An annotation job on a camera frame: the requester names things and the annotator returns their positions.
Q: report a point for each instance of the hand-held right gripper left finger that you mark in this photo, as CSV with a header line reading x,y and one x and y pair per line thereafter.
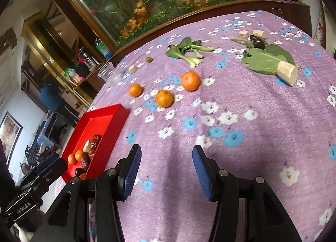
x,y
131,176

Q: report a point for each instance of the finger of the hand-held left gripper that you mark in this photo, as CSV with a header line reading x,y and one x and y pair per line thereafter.
x,y
56,168
43,164

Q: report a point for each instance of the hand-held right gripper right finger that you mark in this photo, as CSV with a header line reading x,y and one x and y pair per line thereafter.
x,y
202,173

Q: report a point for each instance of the orange mandarin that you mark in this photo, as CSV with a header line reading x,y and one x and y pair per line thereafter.
x,y
164,98
79,154
190,80
82,176
135,90
71,158

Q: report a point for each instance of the dark purple plum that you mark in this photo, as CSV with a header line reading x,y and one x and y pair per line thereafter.
x,y
78,171

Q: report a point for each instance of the dark brown dried date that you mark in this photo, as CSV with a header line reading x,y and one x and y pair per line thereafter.
x,y
84,162

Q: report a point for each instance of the pale sugarcane block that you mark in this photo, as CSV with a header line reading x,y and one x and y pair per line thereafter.
x,y
87,146

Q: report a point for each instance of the red dried date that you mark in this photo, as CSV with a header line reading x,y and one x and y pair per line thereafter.
x,y
92,152
96,139

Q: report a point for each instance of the red rectangular tray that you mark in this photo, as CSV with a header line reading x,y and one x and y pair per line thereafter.
x,y
102,126

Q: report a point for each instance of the purple floral tablecloth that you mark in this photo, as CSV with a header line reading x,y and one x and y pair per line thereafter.
x,y
236,152

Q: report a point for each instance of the dark blue bulky object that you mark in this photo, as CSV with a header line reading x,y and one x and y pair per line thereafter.
x,y
51,97

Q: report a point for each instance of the green packet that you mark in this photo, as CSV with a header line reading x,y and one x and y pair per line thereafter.
x,y
69,72

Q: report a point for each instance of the clear plastic cup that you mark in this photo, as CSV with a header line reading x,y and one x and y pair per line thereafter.
x,y
109,72

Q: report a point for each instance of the small pale sugarcane piece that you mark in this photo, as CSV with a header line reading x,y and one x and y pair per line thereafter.
x,y
259,33
244,34
133,69

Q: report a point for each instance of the wooden shelf unit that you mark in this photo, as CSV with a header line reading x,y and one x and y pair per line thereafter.
x,y
52,53

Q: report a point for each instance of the dark thermos flask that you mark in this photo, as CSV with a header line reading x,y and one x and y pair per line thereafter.
x,y
86,57

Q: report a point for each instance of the small green olive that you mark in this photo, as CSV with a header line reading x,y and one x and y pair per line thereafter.
x,y
149,59

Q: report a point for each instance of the green bok choy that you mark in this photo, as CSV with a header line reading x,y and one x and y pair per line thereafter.
x,y
183,47

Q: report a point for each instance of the green plastic bottle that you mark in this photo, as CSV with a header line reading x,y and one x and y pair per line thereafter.
x,y
103,48

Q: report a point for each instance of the broad green leaf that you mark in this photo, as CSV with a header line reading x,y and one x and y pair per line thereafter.
x,y
262,59

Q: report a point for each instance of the thick pale sugarcane piece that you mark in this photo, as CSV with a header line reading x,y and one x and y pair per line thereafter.
x,y
287,73

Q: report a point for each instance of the dark purple grape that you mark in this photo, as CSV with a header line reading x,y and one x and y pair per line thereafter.
x,y
252,38
259,43

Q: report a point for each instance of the framed wall picture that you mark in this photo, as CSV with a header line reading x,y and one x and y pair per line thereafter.
x,y
10,134

